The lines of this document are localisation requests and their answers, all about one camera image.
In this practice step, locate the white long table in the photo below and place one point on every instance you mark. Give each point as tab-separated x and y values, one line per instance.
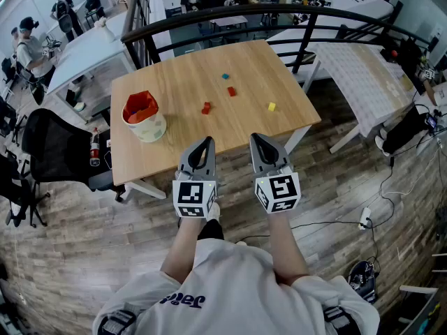
366	9

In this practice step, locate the cream bucket with orange liner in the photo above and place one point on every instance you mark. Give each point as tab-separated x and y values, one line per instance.
150	131

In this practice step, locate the teal shoe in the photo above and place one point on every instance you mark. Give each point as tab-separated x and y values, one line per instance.
79	106

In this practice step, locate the black bag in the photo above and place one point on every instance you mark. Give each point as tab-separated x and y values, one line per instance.
71	97

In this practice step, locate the person's white shoe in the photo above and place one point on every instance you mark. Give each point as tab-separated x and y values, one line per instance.
213	212

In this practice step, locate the black swivel chair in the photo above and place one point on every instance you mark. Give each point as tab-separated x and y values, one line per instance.
7	70
14	187

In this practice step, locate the table with patterned cloth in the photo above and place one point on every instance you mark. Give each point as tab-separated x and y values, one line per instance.
363	82

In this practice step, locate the person's black trouser leg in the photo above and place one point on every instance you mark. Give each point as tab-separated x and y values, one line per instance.
210	229

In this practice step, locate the person's white shirt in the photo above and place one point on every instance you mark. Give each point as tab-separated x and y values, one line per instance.
237	284

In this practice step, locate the black smartphone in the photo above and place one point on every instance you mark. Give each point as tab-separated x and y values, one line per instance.
108	160

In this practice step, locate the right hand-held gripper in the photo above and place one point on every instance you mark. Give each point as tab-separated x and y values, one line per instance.
281	190

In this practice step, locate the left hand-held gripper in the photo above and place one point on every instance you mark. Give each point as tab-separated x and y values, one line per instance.
190	195

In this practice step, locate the red block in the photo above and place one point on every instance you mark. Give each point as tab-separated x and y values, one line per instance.
232	91
206	109

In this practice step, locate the black mesh office chair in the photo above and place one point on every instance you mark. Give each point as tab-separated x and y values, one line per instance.
52	145

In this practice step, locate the person's right forearm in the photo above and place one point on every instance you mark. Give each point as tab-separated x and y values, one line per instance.
286	246

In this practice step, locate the white power strip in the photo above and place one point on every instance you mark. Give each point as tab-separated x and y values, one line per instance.
364	217

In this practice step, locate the black metal railing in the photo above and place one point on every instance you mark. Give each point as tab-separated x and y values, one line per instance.
244	10

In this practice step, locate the red label soda bottle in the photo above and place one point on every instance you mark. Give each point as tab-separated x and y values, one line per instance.
94	148

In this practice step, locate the black round device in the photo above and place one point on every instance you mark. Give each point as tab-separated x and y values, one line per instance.
363	281

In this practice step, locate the red emergency stop button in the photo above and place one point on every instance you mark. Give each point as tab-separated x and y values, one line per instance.
394	53

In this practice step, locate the white vase with flowers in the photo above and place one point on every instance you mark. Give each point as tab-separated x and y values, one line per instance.
106	33

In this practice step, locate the person's left forearm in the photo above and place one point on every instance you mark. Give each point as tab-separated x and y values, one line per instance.
181	250

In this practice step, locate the yellow cube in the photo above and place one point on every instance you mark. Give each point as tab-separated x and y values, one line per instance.
271	106

